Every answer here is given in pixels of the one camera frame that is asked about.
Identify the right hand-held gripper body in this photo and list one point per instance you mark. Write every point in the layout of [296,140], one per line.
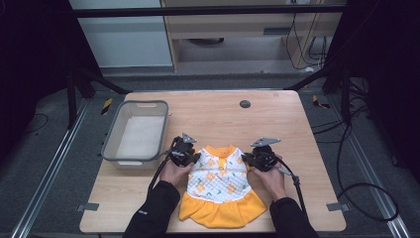
[264,157]

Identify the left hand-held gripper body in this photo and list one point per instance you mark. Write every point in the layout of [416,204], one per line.
[180,150]

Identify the white and orange baby dress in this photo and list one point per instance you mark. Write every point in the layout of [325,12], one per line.
[219,198]

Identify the person's left hand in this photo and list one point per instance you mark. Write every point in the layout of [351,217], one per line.
[175,177]

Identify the person's right hand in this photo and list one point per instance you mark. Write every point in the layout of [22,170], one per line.
[270,183]

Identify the grey plastic basket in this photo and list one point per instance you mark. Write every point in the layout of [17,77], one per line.
[140,137]

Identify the dark round table grommet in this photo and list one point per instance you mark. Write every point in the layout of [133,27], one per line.
[245,104]

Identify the yellow and black floor tape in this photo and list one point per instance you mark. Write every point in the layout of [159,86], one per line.
[106,105]
[319,102]

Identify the grey tape strip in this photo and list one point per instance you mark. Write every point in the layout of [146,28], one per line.
[87,207]
[337,207]

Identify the black metal stand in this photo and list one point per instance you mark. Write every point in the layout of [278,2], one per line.
[345,95]
[71,99]

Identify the white cabinet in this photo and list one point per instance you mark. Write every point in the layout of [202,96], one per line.
[125,39]

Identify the light wooden desk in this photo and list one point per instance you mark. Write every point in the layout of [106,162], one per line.
[231,24]

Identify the black curtain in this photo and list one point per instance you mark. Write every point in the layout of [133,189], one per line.
[389,66]
[29,59]

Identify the aluminium floor rail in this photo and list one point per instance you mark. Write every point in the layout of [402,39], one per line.
[373,172]
[49,172]

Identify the black horizontal frame bar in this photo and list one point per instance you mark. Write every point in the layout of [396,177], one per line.
[198,11]

